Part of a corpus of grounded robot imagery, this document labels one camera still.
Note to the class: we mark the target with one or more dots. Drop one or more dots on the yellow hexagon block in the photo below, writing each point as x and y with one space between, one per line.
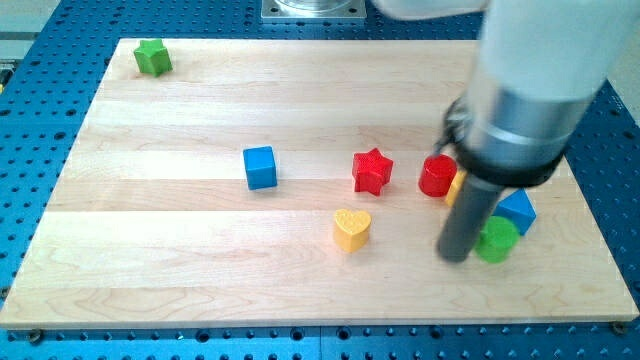
455 187

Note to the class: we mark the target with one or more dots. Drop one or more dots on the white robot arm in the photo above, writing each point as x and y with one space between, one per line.
538 65

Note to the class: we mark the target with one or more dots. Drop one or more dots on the wooden board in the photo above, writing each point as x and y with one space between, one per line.
152 223

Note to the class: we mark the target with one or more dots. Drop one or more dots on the red star block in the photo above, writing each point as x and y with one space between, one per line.
371 171

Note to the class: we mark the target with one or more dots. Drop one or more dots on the yellow heart block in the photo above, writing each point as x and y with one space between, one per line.
351 229

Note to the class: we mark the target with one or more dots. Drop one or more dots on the blue cube block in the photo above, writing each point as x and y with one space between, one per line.
260 167

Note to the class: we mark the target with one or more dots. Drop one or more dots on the red cylinder block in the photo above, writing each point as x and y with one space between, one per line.
437 175

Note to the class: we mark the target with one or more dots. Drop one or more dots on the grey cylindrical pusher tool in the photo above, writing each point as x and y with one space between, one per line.
479 195

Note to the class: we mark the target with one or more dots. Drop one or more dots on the green cylinder block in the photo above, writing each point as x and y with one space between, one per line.
497 238

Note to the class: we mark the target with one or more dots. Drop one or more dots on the blue triangular block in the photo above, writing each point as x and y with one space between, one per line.
518 208

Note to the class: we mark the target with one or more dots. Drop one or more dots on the green star block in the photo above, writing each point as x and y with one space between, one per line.
152 57

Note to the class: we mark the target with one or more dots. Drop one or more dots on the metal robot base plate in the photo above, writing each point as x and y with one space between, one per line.
312 9

